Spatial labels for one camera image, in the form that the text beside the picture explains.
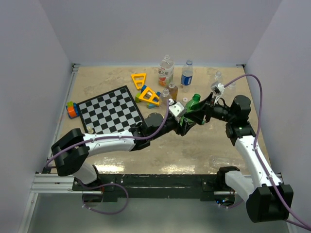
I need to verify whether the clear empty bottle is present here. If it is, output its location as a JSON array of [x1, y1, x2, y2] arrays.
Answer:
[[159, 88, 172, 107]]

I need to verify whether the black white chessboard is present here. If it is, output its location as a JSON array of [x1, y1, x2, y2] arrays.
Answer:
[[76, 85, 144, 134]]

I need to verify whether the yellow triangle frame near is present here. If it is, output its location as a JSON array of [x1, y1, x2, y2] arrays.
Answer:
[[138, 87, 160, 106]]

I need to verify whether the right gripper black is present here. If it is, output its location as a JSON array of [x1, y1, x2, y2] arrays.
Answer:
[[185, 92, 236, 125]]

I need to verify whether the light blue toy block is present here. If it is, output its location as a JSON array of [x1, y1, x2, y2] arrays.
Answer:
[[147, 103, 157, 109]]

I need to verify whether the clear plastic bottle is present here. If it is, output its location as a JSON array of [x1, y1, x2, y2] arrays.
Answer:
[[214, 71, 223, 83], [228, 82, 236, 90]]

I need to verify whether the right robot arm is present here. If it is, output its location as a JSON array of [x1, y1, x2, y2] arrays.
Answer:
[[184, 94, 294, 222]]

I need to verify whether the fruit tea bottle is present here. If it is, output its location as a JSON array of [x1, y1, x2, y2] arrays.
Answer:
[[158, 54, 174, 86]]

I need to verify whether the yellow triangle frame far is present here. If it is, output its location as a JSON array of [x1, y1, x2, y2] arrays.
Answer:
[[131, 73, 146, 90]]

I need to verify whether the blue label water bottle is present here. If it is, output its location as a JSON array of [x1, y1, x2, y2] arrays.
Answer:
[[181, 59, 193, 86]]

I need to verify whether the yellow triangle frame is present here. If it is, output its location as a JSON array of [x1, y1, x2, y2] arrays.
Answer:
[[131, 73, 146, 90], [138, 87, 160, 106]]

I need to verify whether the green soda bottle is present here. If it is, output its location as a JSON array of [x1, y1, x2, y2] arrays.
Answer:
[[180, 94, 201, 125]]

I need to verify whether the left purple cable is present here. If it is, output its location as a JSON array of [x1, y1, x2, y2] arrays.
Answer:
[[45, 101, 172, 169]]

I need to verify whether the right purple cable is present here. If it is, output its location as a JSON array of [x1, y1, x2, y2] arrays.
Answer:
[[223, 74, 311, 231]]

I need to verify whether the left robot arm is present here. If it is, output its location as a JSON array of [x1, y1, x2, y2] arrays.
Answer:
[[47, 112, 195, 190]]

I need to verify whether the green toy block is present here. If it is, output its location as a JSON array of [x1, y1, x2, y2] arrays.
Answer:
[[135, 93, 141, 103]]

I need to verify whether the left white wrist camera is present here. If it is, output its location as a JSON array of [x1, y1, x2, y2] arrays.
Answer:
[[168, 99, 187, 118]]

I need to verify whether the amber tea bottle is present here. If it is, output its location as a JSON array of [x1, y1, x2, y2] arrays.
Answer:
[[168, 82, 178, 101]]

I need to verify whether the crushed clear bottle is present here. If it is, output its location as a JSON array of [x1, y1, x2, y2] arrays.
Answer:
[[209, 156, 245, 169]]

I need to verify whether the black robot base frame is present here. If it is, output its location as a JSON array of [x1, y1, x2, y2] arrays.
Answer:
[[72, 173, 246, 203]]

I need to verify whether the purple cable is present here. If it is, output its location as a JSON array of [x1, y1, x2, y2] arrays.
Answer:
[[45, 101, 172, 169], [223, 74, 311, 231]]

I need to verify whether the colourful toy block car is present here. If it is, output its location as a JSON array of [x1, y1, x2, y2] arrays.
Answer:
[[66, 101, 79, 119]]

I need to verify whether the beige chess piece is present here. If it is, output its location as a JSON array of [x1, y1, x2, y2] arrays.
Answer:
[[87, 127, 94, 134]]

